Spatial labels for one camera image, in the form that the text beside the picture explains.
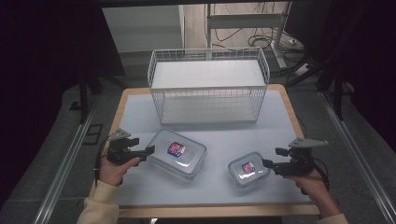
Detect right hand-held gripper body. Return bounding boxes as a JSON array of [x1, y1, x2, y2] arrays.
[[273, 137, 330, 178]]

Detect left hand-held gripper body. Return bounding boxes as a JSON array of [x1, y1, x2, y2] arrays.
[[106, 128, 147, 166]]

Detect small clear food container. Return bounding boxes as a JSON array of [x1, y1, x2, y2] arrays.
[[227, 150, 272, 189]]

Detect large clear food container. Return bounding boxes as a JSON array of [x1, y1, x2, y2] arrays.
[[146, 127, 208, 182]]

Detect white wire shelf rack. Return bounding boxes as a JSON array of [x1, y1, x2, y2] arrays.
[[147, 46, 271, 126]]

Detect person's left hand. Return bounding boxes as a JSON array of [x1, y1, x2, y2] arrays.
[[98, 151, 142, 188]]

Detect person's right hand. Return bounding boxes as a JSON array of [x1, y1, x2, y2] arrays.
[[284, 168, 325, 196]]

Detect white table mat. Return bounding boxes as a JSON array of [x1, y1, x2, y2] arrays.
[[116, 89, 313, 208]]

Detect black metal stand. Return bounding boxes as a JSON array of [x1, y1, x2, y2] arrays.
[[69, 73, 105, 125], [317, 60, 347, 122]]

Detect wooden table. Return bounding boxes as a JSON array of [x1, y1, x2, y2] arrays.
[[89, 83, 322, 219]]

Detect white power strip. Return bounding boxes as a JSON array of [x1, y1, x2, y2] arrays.
[[293, 63, 311, 77]]

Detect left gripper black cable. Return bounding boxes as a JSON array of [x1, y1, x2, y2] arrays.
[[93, 135, 112, 189]]

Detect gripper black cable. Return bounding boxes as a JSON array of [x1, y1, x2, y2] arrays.
[[93, 135, 112, 189], [312, 156, 331, 191]]

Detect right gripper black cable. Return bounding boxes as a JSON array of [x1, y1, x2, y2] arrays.
[[312, 156, 331, 191]]

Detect aluminium floor rail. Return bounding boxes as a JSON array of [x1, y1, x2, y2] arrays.
[[32, 95, 101, 224], [318, 91, 396, 224]]

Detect black floor cables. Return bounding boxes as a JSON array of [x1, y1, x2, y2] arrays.
[[214, 27, 307, 63]]

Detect white metal desk frame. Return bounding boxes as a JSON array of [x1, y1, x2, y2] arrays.
[[205, 1, 293, 70]]

